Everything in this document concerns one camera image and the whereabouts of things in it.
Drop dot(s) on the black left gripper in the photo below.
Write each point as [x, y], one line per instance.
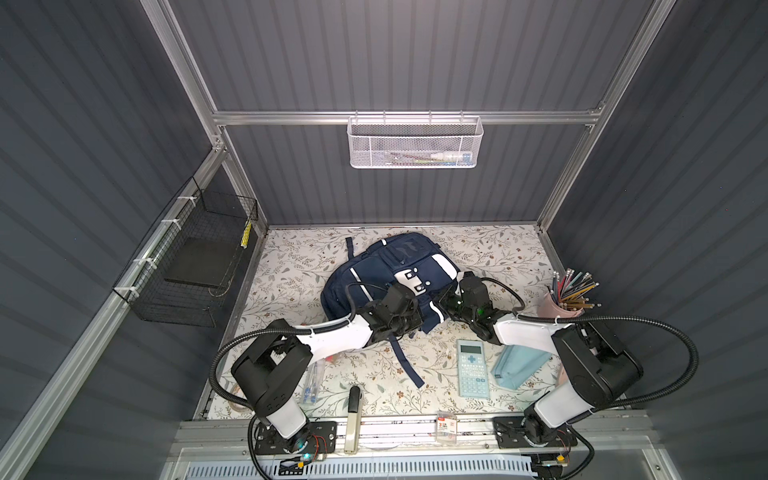
[417, 318]

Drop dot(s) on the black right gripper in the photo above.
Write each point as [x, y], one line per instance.
[442, 301]

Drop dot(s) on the navy blue student backpack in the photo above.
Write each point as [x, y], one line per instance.
[358, 285]

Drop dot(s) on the light blue calculator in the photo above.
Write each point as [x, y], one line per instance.
[472, 370]

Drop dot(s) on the teal pencil case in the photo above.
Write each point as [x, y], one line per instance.
[516, 364]

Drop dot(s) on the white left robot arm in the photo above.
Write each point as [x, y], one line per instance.
[270, 368]

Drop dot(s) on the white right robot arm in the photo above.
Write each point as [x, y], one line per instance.
[598, 367]

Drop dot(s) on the pink pencil cup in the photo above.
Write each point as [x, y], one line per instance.
[548, 308]

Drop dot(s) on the bundle of coloured pencils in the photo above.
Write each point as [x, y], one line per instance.
[570, 290]

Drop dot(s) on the clear pen pouch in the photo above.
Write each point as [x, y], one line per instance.
[314, 380]

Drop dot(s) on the small clear staples box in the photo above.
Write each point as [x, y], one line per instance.
[446, 428]

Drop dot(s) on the pink pencil case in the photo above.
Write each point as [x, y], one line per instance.
[562, 377]

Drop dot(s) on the black and cream stapler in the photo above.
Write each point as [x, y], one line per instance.
[353, 423]

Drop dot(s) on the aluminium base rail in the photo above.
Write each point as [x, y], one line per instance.
[494, 431]

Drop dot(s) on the white wire mesh basket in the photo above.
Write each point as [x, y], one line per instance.
[378, 142]

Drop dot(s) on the black wire wall basket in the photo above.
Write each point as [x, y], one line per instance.
[194, 263]

